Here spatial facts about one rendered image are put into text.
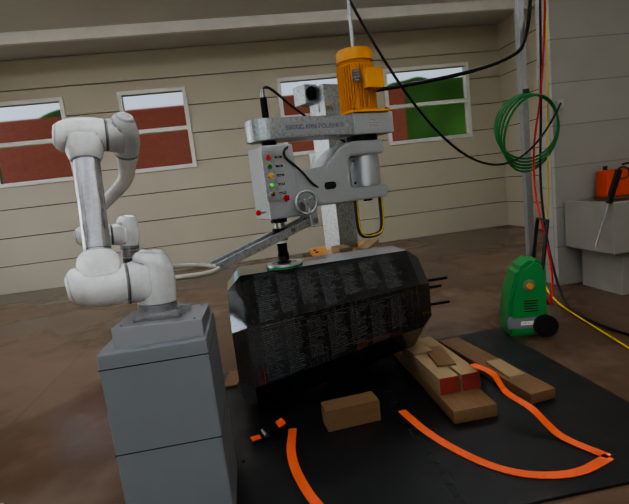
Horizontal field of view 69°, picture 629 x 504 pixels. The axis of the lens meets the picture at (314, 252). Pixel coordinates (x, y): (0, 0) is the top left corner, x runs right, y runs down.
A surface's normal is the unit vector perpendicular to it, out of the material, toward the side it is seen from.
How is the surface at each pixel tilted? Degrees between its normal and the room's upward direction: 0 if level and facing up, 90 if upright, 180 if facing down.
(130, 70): 90
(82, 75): 90
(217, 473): 90
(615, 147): 90
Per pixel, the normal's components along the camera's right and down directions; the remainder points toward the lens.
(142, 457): 0.15, 0.13
